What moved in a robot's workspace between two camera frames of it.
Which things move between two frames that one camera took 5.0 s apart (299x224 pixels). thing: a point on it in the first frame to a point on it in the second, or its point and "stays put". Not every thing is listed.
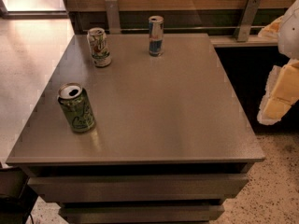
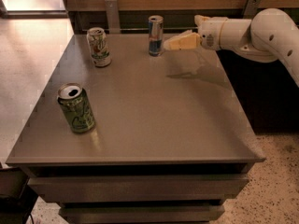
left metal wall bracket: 112,11 stays put
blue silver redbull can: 156,35 stays put
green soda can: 74,100 stays put
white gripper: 290,32 to 209,35
